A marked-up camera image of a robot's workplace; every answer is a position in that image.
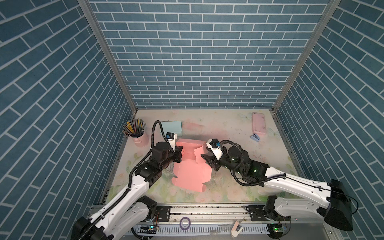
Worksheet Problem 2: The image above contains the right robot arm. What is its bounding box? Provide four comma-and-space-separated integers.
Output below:
201, 147, 355, 232

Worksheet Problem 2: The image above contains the mint green paper box sheet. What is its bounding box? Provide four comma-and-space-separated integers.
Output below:
162, 121, 183, 137

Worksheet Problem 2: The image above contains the white pink clip tool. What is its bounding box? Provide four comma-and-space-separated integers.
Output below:
231, 221, 244, 238

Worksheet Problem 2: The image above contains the purple tape roll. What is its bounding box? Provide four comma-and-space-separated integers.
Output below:
179, 217, 191, 231

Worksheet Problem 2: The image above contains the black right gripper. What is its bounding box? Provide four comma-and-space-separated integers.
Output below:
200, 146, 245, 176

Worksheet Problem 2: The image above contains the pink paper box sheet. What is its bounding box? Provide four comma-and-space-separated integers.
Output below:
172, 139, 212, 193

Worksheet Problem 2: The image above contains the aluminium front rail frame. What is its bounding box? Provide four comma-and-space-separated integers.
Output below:
120, 204, 342, 240

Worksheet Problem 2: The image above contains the pink metal pencil bucket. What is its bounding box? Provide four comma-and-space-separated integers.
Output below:
131, 131, 149, 148

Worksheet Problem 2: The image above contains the bundle of colored pencils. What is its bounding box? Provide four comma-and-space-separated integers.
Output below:
123, 119, 145, 138

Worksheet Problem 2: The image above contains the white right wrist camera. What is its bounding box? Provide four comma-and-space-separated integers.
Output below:
206, 139, 223, 160

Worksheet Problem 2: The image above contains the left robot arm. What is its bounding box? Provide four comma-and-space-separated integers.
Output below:
71, 120, 183, 240

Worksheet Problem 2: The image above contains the pink pencil case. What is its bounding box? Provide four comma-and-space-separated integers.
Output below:
252, 113, 267, 136

